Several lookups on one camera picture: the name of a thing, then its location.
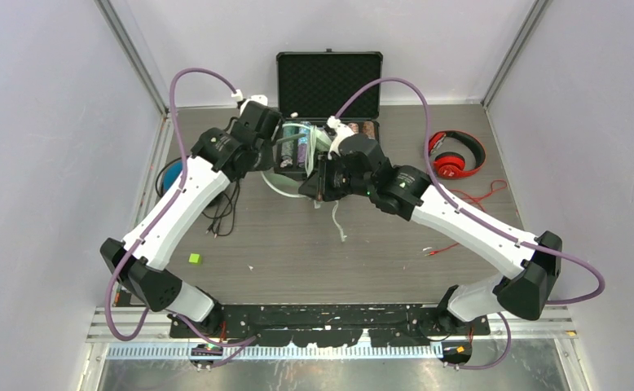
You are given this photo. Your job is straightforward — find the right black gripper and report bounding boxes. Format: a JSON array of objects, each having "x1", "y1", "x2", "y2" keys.
[{"x1": 298, "y1": 152, "x2": 372, "y2": 203}]

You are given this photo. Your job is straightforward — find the mint green headphones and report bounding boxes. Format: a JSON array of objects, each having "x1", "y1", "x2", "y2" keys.
[{"x1": 261, "y1": 121, "x2": 332, "y2": 199}]

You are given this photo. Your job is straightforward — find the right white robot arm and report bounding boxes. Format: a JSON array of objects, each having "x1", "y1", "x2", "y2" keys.
[{"x1": 298, "y1": 134, "x2": 561, "y2": 335}]

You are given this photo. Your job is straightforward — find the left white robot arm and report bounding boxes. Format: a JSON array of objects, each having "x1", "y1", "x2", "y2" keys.
[{"x1": 99, "y1": 95, "x2": 283, "y2": 337}]

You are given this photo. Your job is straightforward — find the blue black headphones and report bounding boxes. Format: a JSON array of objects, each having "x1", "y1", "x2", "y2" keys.
[{"x1": 155, "y1": 157, "x2": 183, "y2": 199}]

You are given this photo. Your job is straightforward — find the red headphones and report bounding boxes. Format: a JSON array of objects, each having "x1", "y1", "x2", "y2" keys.
[{"x1": 427, "y1": 130, "x2": 487, "y2": 179}]

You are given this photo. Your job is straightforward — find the black poker chip case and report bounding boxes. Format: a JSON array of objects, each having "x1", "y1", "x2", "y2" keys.
[{"x1": 273, "y1": 49, "x2": 385, "y2": 182}]

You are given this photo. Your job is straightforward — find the green cube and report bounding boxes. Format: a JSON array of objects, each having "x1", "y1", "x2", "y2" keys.
[{"x1": 188, "y1": 253, "x2": 201, "y2": 265}]

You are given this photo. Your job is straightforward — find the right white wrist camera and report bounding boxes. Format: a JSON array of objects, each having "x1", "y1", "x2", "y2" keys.
[{"x1": 327, "y1": 116, "x2": 355, "y2": 156}]

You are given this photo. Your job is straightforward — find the black headphone cable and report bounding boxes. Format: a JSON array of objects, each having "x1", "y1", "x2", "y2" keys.
[{"x1": 200, "y1": 180, "x2": 241, "y2": 239}]

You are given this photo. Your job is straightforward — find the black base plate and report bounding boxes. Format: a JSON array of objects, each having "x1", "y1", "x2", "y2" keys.
[{"x1": 170, "y1": 304, "x2": 490, "y2": 348}]

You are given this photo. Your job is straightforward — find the red headphone cable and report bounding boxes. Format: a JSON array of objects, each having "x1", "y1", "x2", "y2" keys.
[{"x1": 424, "y1": 178, "x2": 509, "y2": 258}]

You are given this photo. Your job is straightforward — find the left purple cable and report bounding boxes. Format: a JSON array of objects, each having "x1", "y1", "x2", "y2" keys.
[{"x1": 103, "y1": 68, "x2": 262, "y2": 368}]

